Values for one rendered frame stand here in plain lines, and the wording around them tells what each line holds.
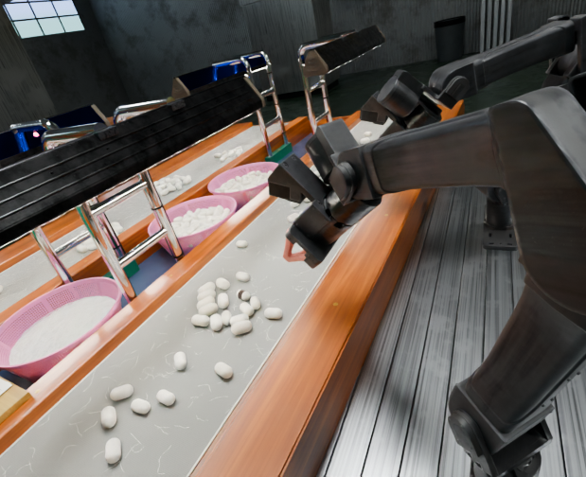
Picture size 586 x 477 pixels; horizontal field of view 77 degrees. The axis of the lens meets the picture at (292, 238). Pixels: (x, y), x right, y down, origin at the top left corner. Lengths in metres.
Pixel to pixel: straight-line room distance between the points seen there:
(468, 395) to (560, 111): 0.29
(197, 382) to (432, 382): 0.36
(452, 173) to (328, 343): 0.35
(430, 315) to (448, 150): 0.49
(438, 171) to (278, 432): 0.35
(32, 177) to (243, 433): 0.41
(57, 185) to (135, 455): 0.37
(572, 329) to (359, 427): 0.38
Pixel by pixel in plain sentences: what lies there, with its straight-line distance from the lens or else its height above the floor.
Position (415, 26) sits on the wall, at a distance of 8.70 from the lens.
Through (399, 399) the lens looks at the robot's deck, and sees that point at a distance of 0.63.
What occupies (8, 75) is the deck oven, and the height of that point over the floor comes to 1.38.
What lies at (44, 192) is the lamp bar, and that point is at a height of 1.07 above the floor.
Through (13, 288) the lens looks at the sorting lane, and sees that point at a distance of 1.26.
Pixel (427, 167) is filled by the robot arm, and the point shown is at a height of 1.06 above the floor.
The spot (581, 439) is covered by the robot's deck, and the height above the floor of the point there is 0.67.
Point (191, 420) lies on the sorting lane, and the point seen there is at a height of 0.74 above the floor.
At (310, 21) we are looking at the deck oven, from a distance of 7.19.
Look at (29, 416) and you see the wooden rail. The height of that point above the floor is 0.76.
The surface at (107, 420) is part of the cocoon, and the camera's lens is 0.65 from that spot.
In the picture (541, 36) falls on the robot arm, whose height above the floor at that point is 1.07.
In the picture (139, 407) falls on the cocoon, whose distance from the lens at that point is 0.64.
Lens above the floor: 1.18
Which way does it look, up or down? 29 degrees down
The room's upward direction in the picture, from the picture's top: 14 degrees counter-clockwise
